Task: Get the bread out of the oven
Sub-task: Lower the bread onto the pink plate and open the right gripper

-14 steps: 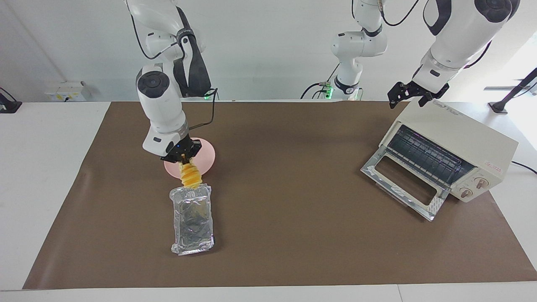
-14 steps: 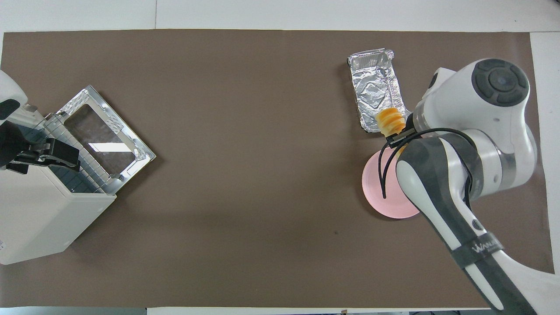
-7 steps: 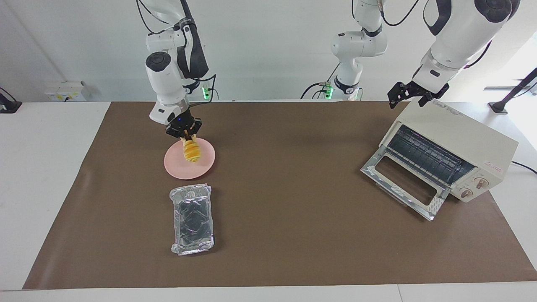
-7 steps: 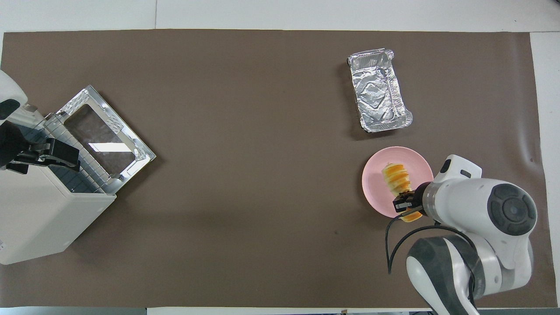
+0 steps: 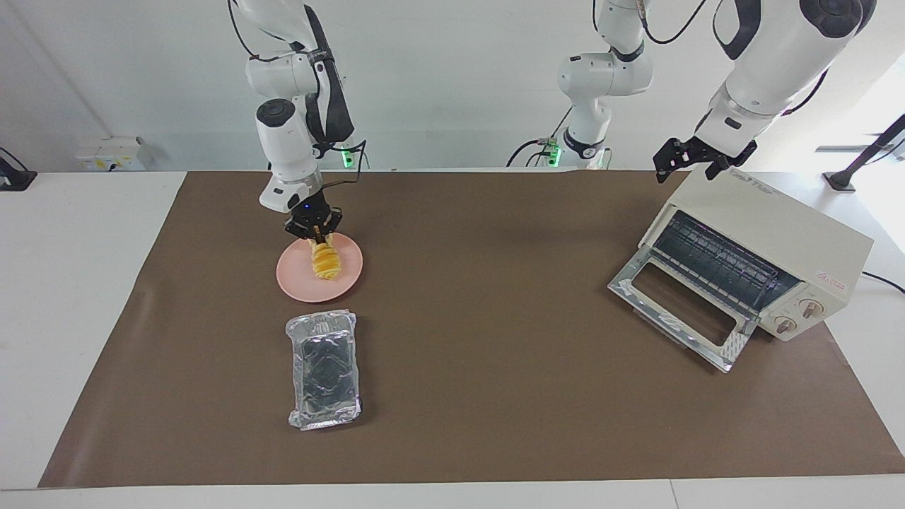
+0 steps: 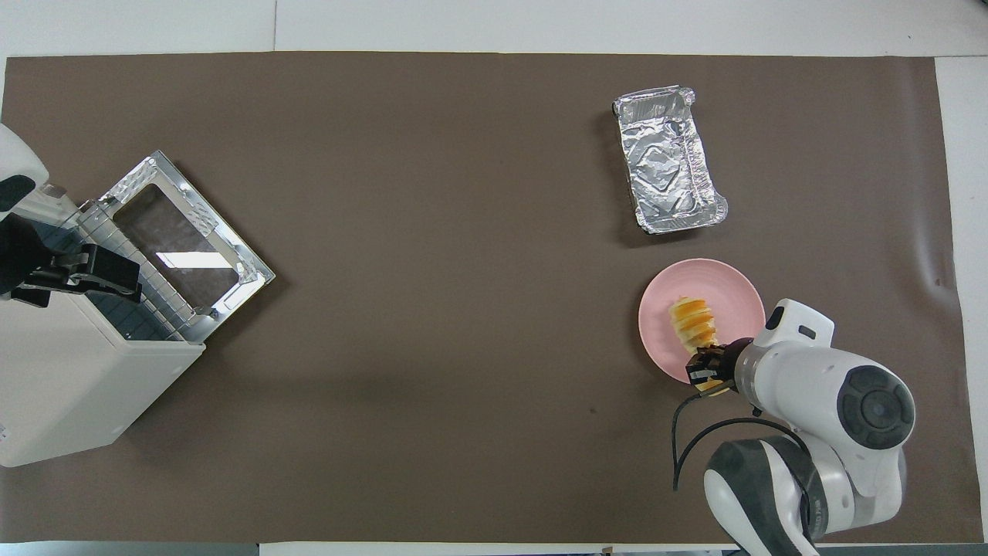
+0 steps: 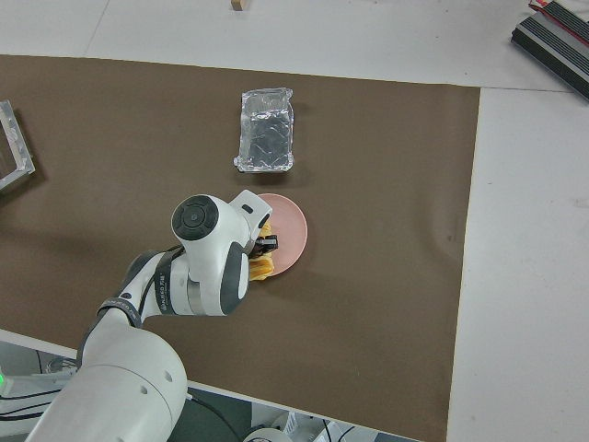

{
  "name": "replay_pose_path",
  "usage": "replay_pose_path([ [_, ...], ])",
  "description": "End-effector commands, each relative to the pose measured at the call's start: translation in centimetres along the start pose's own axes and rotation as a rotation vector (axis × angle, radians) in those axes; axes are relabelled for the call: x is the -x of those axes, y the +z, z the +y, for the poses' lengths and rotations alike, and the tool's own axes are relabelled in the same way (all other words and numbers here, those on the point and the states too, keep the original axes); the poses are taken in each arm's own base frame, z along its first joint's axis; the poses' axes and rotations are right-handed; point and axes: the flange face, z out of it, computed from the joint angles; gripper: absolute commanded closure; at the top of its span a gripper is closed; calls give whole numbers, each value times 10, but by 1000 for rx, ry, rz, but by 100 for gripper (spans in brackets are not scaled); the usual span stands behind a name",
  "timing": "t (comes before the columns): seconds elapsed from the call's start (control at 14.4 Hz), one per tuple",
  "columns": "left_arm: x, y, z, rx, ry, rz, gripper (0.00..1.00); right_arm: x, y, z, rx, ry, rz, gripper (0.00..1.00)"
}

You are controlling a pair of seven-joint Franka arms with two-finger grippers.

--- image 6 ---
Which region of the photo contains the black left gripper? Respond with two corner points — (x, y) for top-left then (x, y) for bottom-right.
(0, 216), (142, 304)

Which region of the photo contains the yellow sliced bread loaf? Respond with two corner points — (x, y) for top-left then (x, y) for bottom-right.
(668, 297), (731, 397)

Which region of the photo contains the metal oven wire rack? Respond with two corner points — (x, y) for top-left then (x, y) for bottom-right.
(77, 199), (195, 342)

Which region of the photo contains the glass metal oven door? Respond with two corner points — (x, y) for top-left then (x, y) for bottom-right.
(81, 150), (276, 344)

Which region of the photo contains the aluminium foil tray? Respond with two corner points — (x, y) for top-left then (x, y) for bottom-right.
(613, 86), (729, 236)

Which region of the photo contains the cream toaster oven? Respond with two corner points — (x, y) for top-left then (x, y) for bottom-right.
(0, 197), (207, 469)

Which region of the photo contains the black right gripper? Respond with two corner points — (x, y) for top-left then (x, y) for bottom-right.
(685, 337), (754, 397)

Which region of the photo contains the brown table mat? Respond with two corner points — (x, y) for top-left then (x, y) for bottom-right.
(0, 52), (986, 544)

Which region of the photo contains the pink round plate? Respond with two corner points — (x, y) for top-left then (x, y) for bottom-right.
(638, 258), (767, 387)

